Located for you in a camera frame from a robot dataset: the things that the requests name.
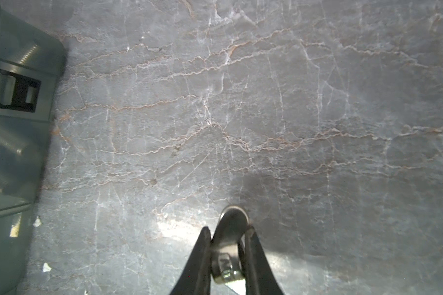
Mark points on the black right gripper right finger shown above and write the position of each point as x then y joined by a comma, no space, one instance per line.
259,276

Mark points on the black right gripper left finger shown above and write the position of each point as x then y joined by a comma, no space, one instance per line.
195,278

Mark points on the dark metal clip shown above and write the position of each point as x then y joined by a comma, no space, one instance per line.
227,249

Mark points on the transparent grey organizer box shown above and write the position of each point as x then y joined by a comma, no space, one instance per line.
31,63

